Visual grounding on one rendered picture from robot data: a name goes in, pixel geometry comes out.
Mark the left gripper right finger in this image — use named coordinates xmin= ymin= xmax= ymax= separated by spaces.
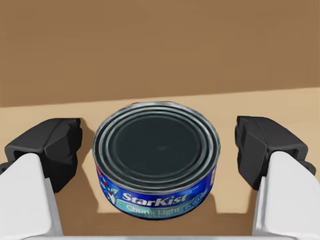
xmin=234 ymin=115 xmax=320 ymax=237

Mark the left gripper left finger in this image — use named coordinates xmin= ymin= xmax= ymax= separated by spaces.
xmin=0 ymin=117 xmax=84 ymax=237

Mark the blue flat can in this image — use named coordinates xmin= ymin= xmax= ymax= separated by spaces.
xmin=91 ymin=100 xmax=222 ymax=221

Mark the pale wooden shelf unit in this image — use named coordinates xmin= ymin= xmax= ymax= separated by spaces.
xmin=0 ymin=0 xmax=320 ymax=238

